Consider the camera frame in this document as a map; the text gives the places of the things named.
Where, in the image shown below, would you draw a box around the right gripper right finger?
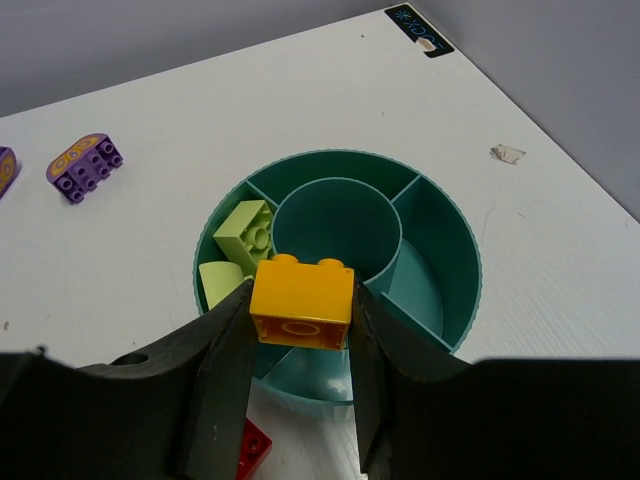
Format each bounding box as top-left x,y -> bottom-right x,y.
349,284 -> 639,479

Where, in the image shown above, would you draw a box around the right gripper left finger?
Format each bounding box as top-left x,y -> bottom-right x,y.
1,281 -> 257,479

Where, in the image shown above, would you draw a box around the light green curved lego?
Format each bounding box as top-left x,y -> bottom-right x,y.
198,261 -> 245,310

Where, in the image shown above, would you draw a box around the orange square lego brick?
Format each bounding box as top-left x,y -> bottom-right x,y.
249,254 -> 355,350

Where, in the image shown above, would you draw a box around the light green square lego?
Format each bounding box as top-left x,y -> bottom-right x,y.
213,200 -> 273,275

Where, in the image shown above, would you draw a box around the red flat lego brick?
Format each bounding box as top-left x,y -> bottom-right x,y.
236,418 -> 272,480

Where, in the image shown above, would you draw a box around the purple patterned lego brick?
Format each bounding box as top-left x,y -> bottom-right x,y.
46,133 -> 123,204

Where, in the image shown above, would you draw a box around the white tape scrap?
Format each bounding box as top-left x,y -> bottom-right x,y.
489,144 -> 526,165

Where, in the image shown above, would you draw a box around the left table logo sticker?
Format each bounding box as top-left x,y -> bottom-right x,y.
384,3 -> 455,58

